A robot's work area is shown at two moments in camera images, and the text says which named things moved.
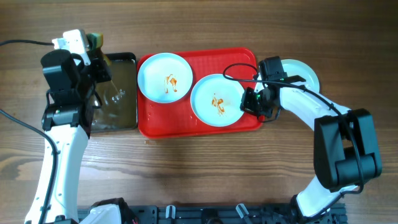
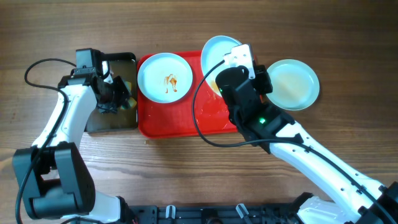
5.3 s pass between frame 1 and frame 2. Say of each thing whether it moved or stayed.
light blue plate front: moved
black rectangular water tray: stayed
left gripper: moved
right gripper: moved
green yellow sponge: moved
